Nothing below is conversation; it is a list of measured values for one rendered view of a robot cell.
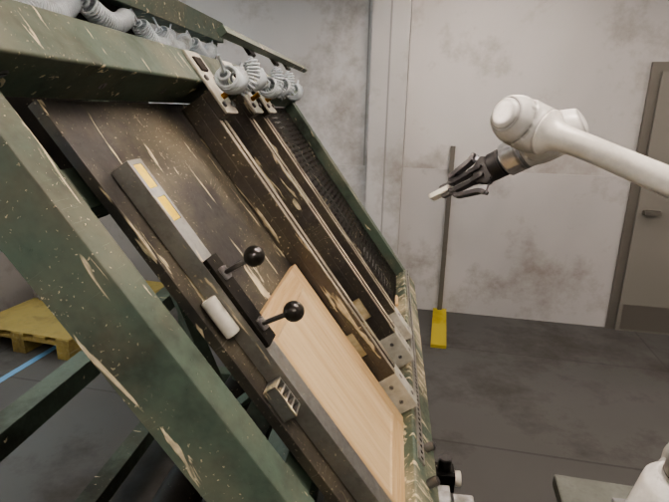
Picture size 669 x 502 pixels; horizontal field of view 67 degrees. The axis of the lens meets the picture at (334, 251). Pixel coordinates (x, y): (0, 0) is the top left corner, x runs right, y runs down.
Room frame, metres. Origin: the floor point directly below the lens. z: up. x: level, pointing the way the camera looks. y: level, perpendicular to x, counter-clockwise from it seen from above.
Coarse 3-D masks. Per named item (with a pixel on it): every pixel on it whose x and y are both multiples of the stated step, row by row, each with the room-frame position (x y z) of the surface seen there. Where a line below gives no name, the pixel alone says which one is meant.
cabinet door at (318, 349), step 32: (288, 288) 1.19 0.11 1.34; (320, 320) 1.25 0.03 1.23; (288, 352) 0.98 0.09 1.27; (320, 352) 1.11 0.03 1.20; (352, 352) 1.30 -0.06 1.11; (320, 384) 1.00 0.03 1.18; (352, 384) 1.16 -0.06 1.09; (352, 416) 1.04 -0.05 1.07; (384, 416) 1.20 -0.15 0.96; (384, 448) 1.07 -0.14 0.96; (384, 480) 0.96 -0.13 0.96
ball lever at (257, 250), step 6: (252, 246) 0.83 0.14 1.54; (258, 246) 0.83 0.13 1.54; (246, 252) 0.82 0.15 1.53; (252, 252) 0.82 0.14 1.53; (258, 252) 0.82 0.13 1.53; (264, 252) 0.83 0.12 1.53; (246, 258) 0.82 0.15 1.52; (252, 258) 0.81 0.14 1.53; (258, 258) 0.82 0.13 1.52; (264, 258) 0.83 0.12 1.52; (234, 264) 0.87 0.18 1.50; (240, 264) 0.85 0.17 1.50; (252, 264) 0.82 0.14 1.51; (258, 264) 0.82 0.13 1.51; (222, 270) 0.88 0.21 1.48; (228, 270) 0.88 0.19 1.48; (234, 270) 0.87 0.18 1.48; (228, 276) 0.88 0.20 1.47
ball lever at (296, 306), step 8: (288, 304) 0.82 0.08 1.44; (296, 304) 0.82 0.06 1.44; (288, 312) 0.81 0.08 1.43; (296, 312) 0.81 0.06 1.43; (304, 312) 0.82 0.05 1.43; (256, 320) 0.88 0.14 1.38; (264, 320) 0.88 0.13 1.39; (272, 320) 0.86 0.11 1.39; (288, 320) 0.82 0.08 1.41; (296, 320) 0.81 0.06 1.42; (264, 328) 0.87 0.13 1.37
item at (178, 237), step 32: (128, 160) 0.89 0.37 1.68; (128, 192) 0.89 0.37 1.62; (160, 192) 0.91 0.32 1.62; (160, 224) 0.88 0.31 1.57; (192, 256) 0.87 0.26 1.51; (256, 352) 0.86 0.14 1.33; (288, 384) 0.85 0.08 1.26; (320, 416) 0.86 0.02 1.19; (320, 448) 0.85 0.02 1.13; (352, 448) 0.89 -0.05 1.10; (352, 480) 0.84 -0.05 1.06
